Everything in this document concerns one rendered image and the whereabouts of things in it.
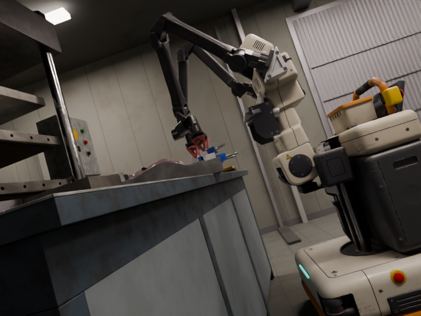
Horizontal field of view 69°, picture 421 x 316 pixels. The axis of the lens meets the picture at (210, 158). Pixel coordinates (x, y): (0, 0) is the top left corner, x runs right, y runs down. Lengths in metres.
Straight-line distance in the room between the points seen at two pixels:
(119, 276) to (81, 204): 0.17
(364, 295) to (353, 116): 0.73
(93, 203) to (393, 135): 1.16
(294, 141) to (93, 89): 3.53
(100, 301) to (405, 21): 4.65
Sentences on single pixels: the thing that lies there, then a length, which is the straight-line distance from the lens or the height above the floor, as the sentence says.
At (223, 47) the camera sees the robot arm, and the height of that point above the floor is 1.30.
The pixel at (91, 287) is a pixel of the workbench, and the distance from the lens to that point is 0.49.
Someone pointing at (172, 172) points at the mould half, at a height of 0.85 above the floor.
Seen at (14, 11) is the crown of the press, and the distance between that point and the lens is 2.01.
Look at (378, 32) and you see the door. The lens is 4.62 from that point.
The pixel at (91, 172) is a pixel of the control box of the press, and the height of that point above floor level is 1.09.
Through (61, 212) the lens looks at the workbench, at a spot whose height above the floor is 0.78.
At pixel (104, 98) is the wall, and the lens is 4.45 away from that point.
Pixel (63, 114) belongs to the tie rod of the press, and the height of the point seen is 1.41.
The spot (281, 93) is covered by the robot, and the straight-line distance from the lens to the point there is 1.48.
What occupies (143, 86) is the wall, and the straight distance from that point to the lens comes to 4.30.
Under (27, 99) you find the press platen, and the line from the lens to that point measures 1.94.
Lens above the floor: 0.75
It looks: 5 degrees up
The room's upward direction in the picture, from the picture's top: 18 degrees counter-clockwise
